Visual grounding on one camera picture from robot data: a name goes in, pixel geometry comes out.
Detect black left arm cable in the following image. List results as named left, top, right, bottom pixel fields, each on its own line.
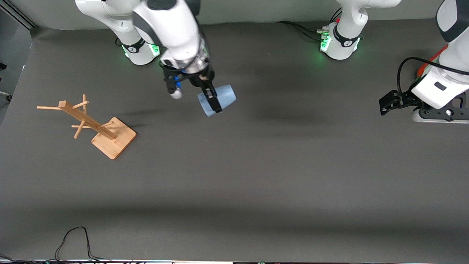
left=397, top=57, right=469, bottom=96

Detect wooden mug tree stand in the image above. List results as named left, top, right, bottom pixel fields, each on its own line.
left=37, top=94, right=137, bottom=160

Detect black left base cables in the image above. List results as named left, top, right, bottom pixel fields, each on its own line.
left=277, top=20, right=330, bottom=41

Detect black cable on floor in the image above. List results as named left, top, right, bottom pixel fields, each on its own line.
left=55, top=227, right=110, bottom=263

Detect grey metal rail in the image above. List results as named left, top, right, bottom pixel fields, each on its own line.
left=0, top=0, right=38, bottom=30

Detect light blue plastic cup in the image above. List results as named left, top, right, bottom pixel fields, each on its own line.
left=197, top=84, right=237, bottom=117

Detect orange can with silver lid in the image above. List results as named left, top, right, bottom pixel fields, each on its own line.
left=417, top=44, right=449, bottom=78

